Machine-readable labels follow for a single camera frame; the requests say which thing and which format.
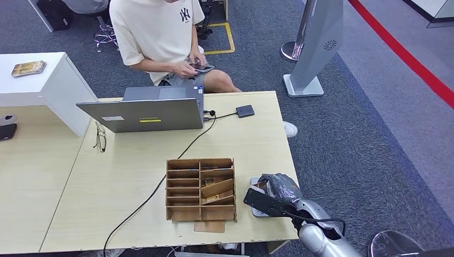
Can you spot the person's left forearm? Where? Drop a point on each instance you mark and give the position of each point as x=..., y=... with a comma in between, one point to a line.
x=197, y=39

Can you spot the black phone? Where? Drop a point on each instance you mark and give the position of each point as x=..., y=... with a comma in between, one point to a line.
x=7, y=132

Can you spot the yellow floor tape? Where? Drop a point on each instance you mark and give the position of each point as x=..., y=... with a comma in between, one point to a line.
x=230, y=39

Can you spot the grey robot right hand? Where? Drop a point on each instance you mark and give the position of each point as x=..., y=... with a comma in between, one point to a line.
x=283, y=188

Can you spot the person's left hand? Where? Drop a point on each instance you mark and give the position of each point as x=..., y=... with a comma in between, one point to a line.
x=198, y=57

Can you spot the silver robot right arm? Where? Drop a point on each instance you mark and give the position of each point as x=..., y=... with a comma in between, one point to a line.
x=326, y=241

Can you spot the chrome chair base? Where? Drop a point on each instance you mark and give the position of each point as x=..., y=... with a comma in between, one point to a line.
x=104, y=35

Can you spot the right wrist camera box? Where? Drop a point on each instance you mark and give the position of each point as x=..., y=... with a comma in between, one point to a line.
x=266, y=203

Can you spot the wooden card organizer box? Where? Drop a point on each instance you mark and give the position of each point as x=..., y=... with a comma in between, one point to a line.
x=182, y=198

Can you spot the silver kiosk stand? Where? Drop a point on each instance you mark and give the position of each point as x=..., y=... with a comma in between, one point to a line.
x=315, y=46

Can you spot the eyeglasses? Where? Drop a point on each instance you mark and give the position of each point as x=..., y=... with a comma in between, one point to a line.
x=100, y=140

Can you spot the black USB hub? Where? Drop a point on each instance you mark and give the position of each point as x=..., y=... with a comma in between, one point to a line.
x=245, y=111

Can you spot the chrome round base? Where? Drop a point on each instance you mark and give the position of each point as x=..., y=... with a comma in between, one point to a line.
x=393, y=244

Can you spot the white cabinet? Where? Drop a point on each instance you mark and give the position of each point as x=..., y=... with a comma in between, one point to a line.
x=46, y=88

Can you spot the chrome stanchion post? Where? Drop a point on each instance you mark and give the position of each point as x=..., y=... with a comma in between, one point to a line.
x=292, y=51

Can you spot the black bag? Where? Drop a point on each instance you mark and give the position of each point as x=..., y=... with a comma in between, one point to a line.
x=53, y=14

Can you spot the stack of printed cards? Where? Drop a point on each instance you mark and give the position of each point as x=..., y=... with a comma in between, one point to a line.
x=28, y=68

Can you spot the red floor tape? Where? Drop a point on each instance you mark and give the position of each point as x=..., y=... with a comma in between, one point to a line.
x=408, y=54

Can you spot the grey laptop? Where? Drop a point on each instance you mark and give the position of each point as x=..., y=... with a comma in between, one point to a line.
x=149, y=115

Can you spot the person in grey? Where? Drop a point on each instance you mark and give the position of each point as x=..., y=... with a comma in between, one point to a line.
x=85, y=5

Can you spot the dark smartphone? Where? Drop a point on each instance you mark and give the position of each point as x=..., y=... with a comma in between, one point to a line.
x=202, y=67

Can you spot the brown cardboard piece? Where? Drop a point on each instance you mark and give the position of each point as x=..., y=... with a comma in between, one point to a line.
x=209, y=227

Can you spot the person's right forearm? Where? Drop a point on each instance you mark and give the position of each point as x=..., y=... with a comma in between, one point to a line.
x=152, y=65

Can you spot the grey round device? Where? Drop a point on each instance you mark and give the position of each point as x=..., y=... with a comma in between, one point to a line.
x=7, y=119

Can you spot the white glass platform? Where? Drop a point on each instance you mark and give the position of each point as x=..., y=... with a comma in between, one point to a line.
x=436, y=10

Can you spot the white card reader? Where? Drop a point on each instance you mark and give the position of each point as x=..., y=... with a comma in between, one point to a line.
x=257, y=212

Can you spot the person's right hand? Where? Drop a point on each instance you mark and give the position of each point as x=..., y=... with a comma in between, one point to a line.
x=184, y=69

